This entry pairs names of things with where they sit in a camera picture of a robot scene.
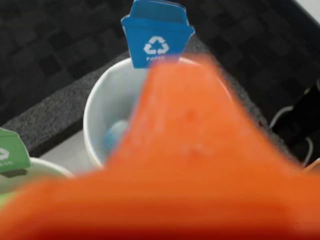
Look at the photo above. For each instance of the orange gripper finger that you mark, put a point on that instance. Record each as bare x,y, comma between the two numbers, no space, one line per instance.
185,162

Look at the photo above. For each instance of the blue paper wad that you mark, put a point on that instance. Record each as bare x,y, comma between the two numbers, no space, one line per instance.
115,135

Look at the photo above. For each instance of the white paper cup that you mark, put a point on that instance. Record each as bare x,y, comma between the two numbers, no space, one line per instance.
50,170
110,100

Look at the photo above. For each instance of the black device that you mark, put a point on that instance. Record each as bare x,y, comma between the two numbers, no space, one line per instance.
305,110

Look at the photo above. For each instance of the blue recycle bin sign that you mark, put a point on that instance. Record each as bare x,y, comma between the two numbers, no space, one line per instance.
155,30

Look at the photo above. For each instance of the black foam border strip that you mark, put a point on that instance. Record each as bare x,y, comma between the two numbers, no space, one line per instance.
50,112

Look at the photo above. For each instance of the green recycle bin sign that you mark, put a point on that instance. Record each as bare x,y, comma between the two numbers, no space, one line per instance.
12,155

